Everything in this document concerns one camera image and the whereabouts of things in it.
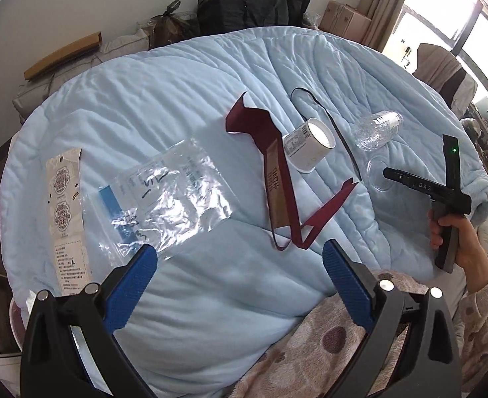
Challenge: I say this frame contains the clear plastic bag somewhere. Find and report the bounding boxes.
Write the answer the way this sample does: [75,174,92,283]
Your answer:
[99,135,233,260]

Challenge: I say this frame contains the black duffel bag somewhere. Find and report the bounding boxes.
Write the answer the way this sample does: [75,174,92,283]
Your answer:
[197,0,289,36]

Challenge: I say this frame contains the flat brown pad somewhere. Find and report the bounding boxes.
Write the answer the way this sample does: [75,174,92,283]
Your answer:
[23,32,103,80]

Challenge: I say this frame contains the chair with clothes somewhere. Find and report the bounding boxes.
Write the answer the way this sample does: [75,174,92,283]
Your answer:
[412,42,479,112]

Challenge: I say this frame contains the light blue quilted blanket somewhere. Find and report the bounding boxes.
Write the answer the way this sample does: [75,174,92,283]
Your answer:
[3,25,488,398]

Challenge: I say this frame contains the pink trash bin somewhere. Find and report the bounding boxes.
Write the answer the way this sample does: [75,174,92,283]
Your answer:
[0,298,30,398]

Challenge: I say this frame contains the small grey storage bag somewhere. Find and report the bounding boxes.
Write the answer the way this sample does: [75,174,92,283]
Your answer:
[101,28,153,55]

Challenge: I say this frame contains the white paper cup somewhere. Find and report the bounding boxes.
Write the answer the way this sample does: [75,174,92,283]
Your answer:
[283,118,337,172]

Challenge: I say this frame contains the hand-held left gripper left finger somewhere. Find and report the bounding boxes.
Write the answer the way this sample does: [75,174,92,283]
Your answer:
[20,244,158,398]

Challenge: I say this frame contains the person's right hand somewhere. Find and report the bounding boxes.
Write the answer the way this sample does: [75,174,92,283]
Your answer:
[429,207,484,267]

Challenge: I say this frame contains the clear plastic lid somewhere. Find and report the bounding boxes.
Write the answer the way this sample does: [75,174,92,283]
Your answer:
[366,155,398,193]

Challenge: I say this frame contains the person's pajama legs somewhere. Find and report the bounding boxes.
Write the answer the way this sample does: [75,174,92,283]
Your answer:
[227,269,464,398]

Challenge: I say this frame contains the long white paper tag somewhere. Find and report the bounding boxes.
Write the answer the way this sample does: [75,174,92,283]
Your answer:
[46,148,93,293]

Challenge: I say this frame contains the cardboard box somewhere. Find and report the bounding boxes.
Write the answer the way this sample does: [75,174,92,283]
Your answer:
[339,4,371,43]
[321,1,345,31]

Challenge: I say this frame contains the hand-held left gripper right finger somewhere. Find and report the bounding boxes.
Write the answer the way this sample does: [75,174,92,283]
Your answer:
[322,238,462,398]

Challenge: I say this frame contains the large grey storage bag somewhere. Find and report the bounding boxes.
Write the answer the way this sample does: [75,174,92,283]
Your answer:
[12,45,116,112]

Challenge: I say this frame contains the person's right forearm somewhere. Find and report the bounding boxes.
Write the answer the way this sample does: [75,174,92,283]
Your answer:
[455,253,488,394]

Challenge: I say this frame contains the clear plastic bottle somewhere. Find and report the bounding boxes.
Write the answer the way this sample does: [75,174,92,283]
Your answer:
[352,110,404,152]

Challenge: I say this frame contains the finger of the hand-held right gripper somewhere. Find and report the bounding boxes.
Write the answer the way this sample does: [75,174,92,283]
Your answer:
[383,167,415,190]

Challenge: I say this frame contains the brown plastic bag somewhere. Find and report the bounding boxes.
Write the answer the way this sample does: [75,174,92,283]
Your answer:
[149,0,201,48]

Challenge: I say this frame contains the thin black cord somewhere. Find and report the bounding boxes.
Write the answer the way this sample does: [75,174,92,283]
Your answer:
[289,87,362,183]

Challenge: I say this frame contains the beige curtain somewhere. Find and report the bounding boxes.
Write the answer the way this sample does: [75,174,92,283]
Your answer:
[358,0,417,52]

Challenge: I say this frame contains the maroon ribbon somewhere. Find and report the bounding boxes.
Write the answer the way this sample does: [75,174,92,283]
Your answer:
[225,91,361,251]

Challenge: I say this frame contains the window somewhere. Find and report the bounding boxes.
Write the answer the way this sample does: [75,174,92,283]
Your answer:
[387,0,488,104]

